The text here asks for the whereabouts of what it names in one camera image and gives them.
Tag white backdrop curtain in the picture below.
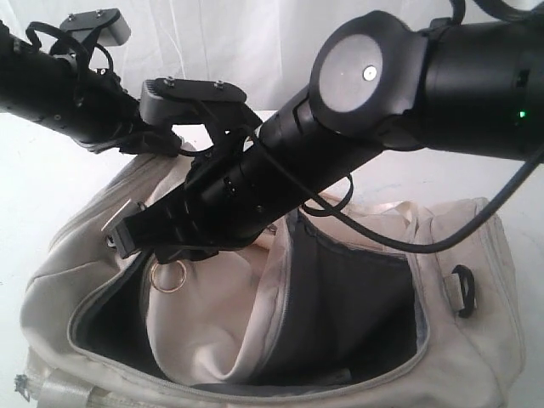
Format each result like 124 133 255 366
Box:
1 0 452 111

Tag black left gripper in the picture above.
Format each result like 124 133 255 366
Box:
71 71 181 157

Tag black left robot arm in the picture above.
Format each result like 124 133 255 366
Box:
1 9 181 156

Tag cream fabric duffel bag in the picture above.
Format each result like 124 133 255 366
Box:
15 155 525 407

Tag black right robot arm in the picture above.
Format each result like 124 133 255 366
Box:
110 1 543 264

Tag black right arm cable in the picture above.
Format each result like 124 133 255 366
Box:
169 0 544 256

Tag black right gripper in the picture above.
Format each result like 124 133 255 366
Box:
112 156 306 264

